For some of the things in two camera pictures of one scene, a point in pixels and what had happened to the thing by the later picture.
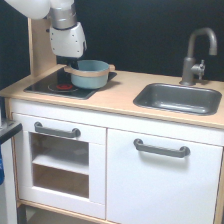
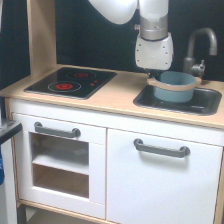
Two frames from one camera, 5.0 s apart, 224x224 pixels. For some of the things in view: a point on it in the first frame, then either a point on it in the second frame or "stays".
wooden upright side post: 41,56 stays
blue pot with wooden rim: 90,74 to 174,86
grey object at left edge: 8,203 stays
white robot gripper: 68,45 to 154,54
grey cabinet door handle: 179,153 stays
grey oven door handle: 75,133 stays
